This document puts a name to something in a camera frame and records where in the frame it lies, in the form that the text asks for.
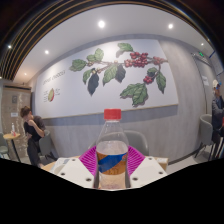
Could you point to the grey shell chair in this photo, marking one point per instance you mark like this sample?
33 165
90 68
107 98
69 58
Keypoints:
136 140

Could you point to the coffee plant wall mural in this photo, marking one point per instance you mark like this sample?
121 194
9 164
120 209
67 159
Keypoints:
66 93

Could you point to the small clear bottle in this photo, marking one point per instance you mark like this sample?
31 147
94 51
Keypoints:
13 129

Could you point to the person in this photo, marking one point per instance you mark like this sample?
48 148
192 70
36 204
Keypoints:
33 133
218 110

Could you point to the clear red-capped drink bottle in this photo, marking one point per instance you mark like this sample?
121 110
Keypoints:
112 156

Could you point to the round ceiling lights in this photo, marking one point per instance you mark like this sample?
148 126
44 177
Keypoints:
101 24

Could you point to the grey armchair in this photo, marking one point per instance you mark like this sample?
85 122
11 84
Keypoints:
205 128

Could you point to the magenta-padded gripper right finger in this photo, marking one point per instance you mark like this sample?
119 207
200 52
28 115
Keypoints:
146 171

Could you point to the green exit sign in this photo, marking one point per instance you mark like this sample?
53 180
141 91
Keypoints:
201 53

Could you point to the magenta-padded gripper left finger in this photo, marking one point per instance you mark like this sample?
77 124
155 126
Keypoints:
76 172

